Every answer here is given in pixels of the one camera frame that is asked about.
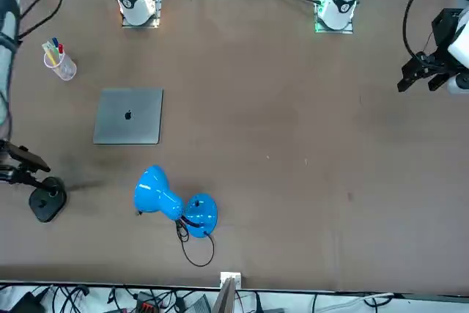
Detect black lamp power cable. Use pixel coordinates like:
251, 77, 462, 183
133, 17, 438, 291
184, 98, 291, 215
175, 217, 216, 268

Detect grey closed laptop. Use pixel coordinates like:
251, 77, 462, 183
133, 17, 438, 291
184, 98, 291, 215
92, 87, 164, 146

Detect green highlighter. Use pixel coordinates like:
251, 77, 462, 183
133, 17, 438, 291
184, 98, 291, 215
41, 40, 59, 68

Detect large black power adapter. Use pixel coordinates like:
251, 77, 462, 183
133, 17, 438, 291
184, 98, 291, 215
5, 290, 45, 313

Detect red black connector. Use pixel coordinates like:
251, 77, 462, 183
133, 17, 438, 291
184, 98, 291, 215
135, 290, 163, 313

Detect aluminium frame post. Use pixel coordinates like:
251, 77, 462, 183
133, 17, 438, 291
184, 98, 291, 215
212, 271, 243, 313

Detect black desktop phone stand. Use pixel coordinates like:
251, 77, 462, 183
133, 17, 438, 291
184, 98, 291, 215
10, 162, 68, 224

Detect blue desk lamp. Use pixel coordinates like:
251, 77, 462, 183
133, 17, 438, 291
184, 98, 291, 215
133, 164, 219, 240

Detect dark smartphone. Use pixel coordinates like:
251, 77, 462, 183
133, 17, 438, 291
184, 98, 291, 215
6, 142, 51, 174

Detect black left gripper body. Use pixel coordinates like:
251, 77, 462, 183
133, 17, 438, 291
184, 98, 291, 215
426, 8, 465, 64

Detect pink mesh pen cup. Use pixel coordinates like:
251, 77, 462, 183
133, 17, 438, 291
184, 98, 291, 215
43, 50, 78, 82

